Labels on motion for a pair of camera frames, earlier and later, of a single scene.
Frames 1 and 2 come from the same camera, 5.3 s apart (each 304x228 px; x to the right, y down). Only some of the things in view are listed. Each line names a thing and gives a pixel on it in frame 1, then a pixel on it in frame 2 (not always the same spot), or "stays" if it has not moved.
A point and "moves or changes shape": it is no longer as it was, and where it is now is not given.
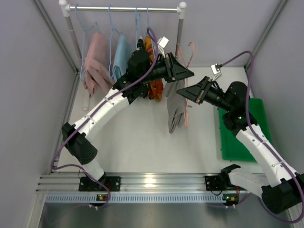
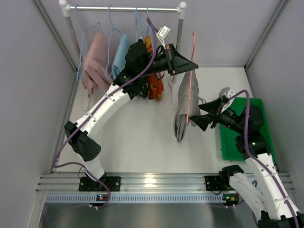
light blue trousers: (123, 53) stays
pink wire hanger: (186, 105) moves or changes shape
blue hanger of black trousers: (140, 26) stays
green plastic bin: (231, 148) stays
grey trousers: (176, 104) to (188, 103)
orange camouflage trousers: (156, 87) stays
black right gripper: (203, 90) to (217, 114)
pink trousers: (97, 68) stays
